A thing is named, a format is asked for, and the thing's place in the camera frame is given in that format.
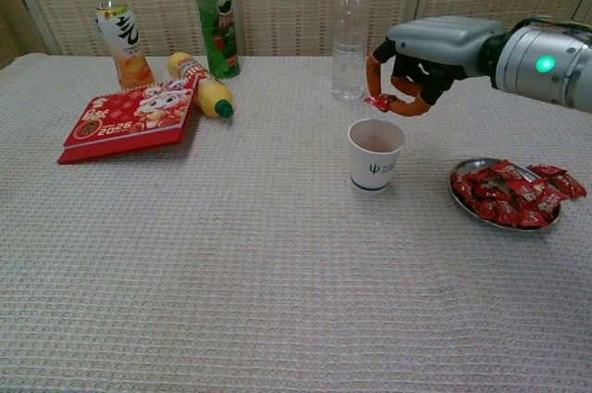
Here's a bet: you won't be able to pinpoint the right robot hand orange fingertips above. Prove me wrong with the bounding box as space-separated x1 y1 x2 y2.
365 16 506 117

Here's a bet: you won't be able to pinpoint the red candy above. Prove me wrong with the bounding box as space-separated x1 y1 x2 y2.
506 179 549 207
490 160 526 181
451 174 475 200
526 164 569 178
363 93 398 113
549 174 588 200

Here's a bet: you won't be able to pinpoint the clear plastic water bottle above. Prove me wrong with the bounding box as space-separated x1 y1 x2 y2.
330 0 369 102

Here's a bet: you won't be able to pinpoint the round metal plate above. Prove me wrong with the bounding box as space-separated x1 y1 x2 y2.
447 157 563 231

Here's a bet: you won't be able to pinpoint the white paper cup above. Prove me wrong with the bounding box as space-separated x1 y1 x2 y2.
347 117 407 195

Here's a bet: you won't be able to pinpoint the woven folding screen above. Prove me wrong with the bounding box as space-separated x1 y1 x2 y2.
0 0 592 70

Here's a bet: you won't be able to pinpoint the green Pringles can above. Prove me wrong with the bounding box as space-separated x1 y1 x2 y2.
191 0 242 80

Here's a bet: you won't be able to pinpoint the yellow bottle green cap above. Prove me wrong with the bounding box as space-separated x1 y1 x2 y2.
166 51 236 120

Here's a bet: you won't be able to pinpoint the white woven tablecloth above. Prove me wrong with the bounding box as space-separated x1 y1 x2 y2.
0 53 592 393

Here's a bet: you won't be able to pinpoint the tea bottle black cap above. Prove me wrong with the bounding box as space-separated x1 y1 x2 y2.
93 0 156 91

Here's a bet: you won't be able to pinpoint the red 2026 desk calendar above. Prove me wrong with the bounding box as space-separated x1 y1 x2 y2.
57 77 201 166

